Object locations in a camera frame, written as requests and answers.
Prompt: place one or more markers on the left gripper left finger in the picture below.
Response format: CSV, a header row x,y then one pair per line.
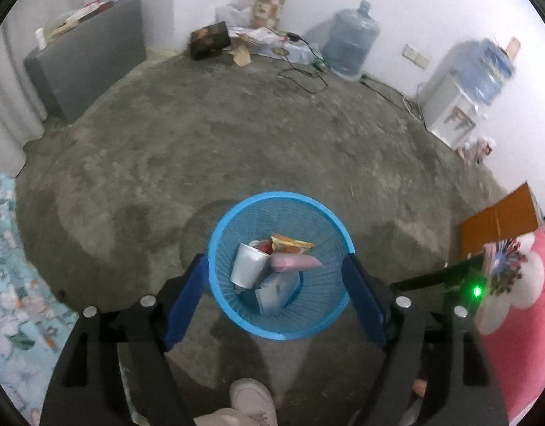
x,y
87,386

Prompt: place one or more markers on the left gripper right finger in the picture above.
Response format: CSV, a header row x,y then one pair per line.
x,y
447,350

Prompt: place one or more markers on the white blue carton box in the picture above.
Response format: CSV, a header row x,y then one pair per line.
x,y
275,292

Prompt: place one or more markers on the blue plastic trash basket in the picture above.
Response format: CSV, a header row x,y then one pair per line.
x,y
321,297

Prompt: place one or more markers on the pink floral cloth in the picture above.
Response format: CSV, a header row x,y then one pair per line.
x,y
511,318

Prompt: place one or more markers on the floral blue tablecloth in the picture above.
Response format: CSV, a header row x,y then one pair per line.
x,y
34,325

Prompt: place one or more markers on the white shoe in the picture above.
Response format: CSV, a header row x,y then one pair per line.
x,y
253,399

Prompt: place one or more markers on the white paper cup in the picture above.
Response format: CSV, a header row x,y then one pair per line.
x,y
248,265

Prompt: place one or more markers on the orange cardboard box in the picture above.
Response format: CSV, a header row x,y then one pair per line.
x,y
516,214

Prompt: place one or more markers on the pink snack bag in basket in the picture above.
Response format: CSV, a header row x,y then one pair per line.
x,y
288,262

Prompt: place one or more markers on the white water dispenser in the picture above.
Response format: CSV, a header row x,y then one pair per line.
x,y
449,114

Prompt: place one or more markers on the white curtain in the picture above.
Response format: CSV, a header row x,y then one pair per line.
x,y
19,120

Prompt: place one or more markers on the blue jug on dispenser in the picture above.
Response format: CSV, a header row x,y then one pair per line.
x,y
483,71

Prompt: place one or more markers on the grey storage cabinet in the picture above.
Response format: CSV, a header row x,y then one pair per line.
x,y
70,74

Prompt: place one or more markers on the empty blue water jug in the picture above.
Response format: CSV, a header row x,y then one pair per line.
x,y
350,39

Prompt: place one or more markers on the dark brown box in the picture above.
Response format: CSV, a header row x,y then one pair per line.
x,y
207,41

